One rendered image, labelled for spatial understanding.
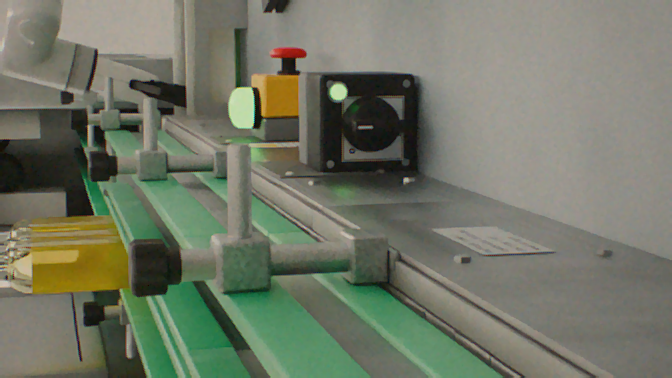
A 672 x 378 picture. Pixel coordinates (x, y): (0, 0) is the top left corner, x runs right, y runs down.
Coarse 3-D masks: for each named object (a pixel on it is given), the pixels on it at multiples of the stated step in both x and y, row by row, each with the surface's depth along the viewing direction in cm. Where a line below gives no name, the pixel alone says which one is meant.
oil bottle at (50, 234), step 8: (24, 232) 136; (32, 232) 136; (40, 232) 136; (48, 232) 136; (56, 232) 136; (64, 232) 136; (72, 232) 136; (80, 232) 136; (88, 232) 136; (96, 232) 136; (104, 232) 136; (112, 232) 136; (16, 240) 133; (24, 240) 132; (8, 248) 133
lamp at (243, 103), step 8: (240, 88) 118; (248, 88) 118; (256, 88) 118; (232, 96) 117; (240, 96) 116; (248, 96) 116; (256, 96) 117; (232, 104) 117; (240, 104) 116; (248, 104) 116; (256, 104) 116; (232, 112) 117; (240, 112) 116; (248, 112) 116; (256, 112) 116; (232, 120) 118; (240, 120) 117; (248, 120) 117; (256, 120) 117
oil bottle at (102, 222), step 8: (24, 224) 140; (32, 224) 140; (40, 224) 140; (48, 224) 140; (56, 224) 140; (64, 224) 140; (72, 224) 140; (80, 224) 140; (88, 224) 140; (96, 224) 140; (104, 224) 140; (112, 224) 140; (16, 232) 138; (8, 240) 139
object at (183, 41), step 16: (176, 0) 174; (192, 0) 162; (176, 16) 176; (192, 16) 162; (176, 32) 177; (192, 32) 162; (176, 48) 177; (192, 48) 162; (176, 64) 177; (192, 64) 162; (176, 80) 178; (192, 80) 162; (192, 96) 162; (176, 112) 178; (192, 112) 163
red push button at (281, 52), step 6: (276, 48) 118; (282, 48) 117; (288, 48) 117; (294, 48) 117; (300, 48) 118; (270, 54) 118; (276, 54) 117; (282, 54) 117; (288, 54) 117; (294, 54) 117; (300, 54) 117; (306, 54) 118; (282, 60) 118; (288, 60) 118; (294, 60) 118; (282, 66) 118; (288, 66) 118; (294, 66) 118
